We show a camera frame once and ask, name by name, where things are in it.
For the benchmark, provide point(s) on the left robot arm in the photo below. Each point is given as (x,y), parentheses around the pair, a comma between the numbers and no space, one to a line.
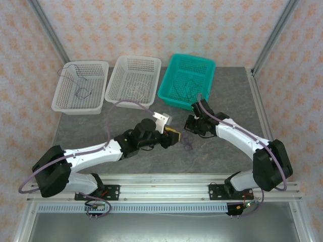
(90,153)

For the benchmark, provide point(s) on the aluminium frame post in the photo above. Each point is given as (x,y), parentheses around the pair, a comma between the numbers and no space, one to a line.
(275,35)
(49,31)

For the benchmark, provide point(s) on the teal plastic basket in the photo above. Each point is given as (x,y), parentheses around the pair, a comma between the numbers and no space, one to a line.
(186,80)

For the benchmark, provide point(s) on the aluminium table edge rail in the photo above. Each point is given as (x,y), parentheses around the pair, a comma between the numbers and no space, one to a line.
(260,106)

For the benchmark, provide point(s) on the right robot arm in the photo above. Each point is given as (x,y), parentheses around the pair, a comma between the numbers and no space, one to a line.
(237,134)

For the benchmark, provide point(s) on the small circuit board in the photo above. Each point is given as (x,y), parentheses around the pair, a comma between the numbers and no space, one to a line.
(246,205)
(95,207)

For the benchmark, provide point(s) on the aluminium mounting rail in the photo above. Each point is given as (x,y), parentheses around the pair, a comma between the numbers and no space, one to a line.
(164,187)

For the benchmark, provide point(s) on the white plastic basket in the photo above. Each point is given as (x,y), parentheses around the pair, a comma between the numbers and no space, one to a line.
(79,87)
(133,80)

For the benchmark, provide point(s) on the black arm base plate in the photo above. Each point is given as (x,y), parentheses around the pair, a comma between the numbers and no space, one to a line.
(217,191)
(111,191)

